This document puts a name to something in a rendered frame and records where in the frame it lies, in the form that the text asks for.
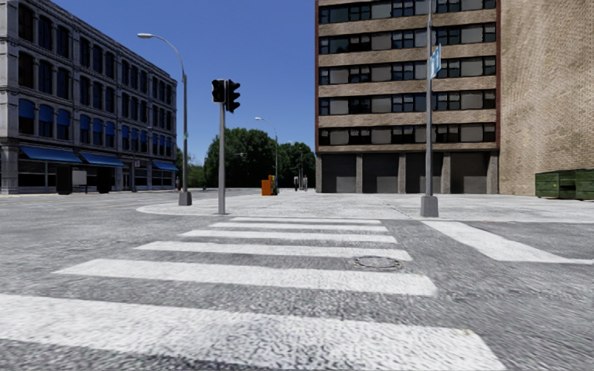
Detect grey street lamp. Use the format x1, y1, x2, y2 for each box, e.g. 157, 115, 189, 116
136, 32, 193, 207
254, 116, 280, 186

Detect trees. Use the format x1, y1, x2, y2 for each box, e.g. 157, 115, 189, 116
175, 127, 317, 189

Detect traffic light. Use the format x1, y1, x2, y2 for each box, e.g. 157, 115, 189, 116
210, 78, 242, 216

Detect black bus shelter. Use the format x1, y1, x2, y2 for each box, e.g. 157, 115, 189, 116
55, 163, 114, 196

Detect grey stone building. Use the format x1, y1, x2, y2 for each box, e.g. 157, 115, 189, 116
0, 0, 180, 196

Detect tan brick building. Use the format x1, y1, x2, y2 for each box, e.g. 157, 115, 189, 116
314, 0, 594, 196

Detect green dumpster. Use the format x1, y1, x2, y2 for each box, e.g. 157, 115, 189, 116
534, 168, 594, 201

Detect sign on a post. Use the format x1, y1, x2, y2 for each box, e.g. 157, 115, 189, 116
419, 0, 442, 219

